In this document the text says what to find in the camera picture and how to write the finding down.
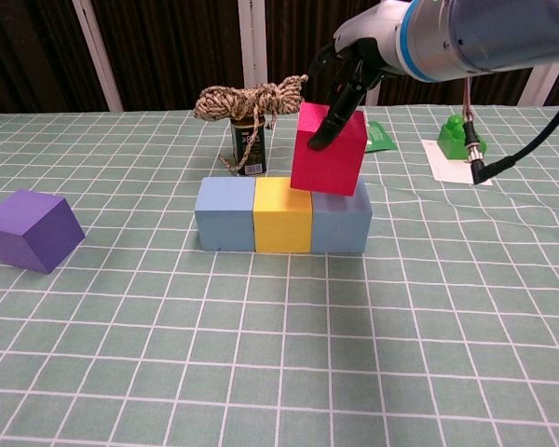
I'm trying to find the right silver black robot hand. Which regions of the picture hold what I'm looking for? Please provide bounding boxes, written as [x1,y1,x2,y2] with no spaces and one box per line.
[307,0,404,151]

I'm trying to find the pink foam cube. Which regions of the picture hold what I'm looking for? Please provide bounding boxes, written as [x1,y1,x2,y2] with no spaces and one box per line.
[290,102,369,197]

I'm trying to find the light blue foam cube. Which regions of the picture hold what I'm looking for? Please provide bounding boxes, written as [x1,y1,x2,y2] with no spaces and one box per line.
[194,176,257,253]
[310,179,373,255]

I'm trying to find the yellow foam cube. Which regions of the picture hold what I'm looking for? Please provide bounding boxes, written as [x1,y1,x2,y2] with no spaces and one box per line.
[252,177,314,255]

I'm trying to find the purple foam cube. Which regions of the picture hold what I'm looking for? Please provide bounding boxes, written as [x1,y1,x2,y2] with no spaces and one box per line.
[0,189,86,275]

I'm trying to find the green foil packet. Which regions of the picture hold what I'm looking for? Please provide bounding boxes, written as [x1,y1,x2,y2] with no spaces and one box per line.
[365,120,398,154]

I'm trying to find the green toy building brick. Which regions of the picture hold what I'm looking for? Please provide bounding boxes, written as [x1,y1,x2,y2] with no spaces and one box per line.
[436,115,487,162]

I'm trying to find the white paper card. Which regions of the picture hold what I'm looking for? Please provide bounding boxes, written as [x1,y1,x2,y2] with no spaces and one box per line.
[420,138,493,186]

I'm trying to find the dark green tin can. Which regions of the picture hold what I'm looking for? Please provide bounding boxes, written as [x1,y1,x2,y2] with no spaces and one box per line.
[229,118,267,177]

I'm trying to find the green checked tablecloth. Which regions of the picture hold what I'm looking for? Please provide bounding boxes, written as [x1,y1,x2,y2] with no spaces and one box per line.
[0,104,559,447]

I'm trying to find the white frame post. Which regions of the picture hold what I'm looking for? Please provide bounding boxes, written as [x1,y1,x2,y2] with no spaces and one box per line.
[365,78,384,106]
[72,0,124,113]
[238,0,269,89]
[517,60,559,106]

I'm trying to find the braided beige rope bundle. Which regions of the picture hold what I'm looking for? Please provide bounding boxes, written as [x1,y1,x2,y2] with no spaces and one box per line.
[193,74,309,176]

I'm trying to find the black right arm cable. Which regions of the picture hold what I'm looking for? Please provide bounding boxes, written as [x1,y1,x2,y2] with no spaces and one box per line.
[460,76,559,187]

